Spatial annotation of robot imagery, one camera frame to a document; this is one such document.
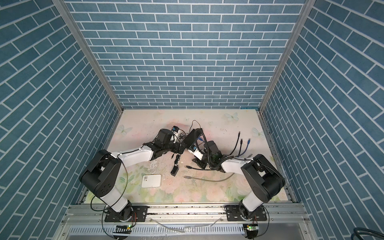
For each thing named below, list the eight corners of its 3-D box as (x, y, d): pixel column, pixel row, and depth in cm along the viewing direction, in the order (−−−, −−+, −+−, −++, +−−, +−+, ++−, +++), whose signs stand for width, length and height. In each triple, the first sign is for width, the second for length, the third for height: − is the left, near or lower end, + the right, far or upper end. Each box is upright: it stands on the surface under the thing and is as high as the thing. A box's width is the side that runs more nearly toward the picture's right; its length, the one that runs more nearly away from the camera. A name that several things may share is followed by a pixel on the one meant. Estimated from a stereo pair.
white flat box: (140, 188, 84) (138, 186, 82) (143, 175, 89) (142, 173, 87) (160, 188, 84) (159, 186, 82) (162, 175, 89) (161, 173, 87)
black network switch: (182, 144, 102) (182, 141, 98) (196, 129, 110) (195, 125, 107) (189, 148, 100) (189, 145, 96) (202, 132, 108) (202, 129, 105)
